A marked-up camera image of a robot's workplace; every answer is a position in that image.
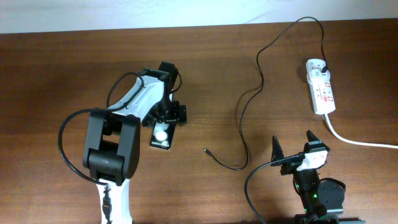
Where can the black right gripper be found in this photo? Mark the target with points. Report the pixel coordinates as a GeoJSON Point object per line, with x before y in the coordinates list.
{"type": "Point", "coordinates": [289, 168]}

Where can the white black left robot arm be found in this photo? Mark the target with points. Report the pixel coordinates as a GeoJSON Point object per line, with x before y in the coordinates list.
{"type": "Point", "coordinates": [112, 145]}

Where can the white charger adapter plug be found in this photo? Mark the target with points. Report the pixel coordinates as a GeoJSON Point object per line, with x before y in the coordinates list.
{"type": "Point", "coordinates": [316, 64]}

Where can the black Galaxy flip phone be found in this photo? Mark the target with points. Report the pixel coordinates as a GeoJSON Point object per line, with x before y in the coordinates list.
{"type": "Point", "coordinates": [162, 136]}

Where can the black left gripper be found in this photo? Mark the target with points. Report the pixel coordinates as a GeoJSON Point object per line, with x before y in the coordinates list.
{"type": "Point", "coordinates": [178, 112]}

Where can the white power strip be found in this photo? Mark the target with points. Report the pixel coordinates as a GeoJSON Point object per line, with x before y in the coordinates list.
{"type": "Point", "coordinates": [321, 93]}

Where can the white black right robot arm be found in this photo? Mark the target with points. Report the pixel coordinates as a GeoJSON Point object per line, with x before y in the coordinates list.
{"type": "Point", "coordinates": [322, 199]}

